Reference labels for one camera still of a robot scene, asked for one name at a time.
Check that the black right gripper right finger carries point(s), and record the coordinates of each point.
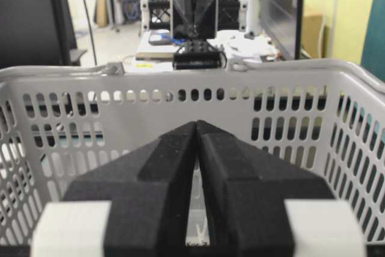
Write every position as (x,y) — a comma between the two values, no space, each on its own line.
(265,206)

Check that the grey plastic shopping basket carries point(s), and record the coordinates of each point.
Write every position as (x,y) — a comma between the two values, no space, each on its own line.
(58,123)

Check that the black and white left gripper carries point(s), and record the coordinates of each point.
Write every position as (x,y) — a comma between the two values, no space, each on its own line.
(195,21)

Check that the brown cardboard box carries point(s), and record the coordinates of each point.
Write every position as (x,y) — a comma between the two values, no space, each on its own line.
(311,28)

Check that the grey book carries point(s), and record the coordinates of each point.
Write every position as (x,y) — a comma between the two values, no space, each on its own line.
(148,51)

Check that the black office chair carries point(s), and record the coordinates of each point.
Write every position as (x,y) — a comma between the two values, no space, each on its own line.
(38,33)

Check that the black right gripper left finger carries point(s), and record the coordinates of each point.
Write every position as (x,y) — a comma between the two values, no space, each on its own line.
(136,205)

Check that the white paper roll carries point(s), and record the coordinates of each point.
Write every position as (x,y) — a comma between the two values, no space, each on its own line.
(253,28)

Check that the black monitor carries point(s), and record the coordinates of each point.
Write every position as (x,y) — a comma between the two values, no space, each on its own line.
(282,22)

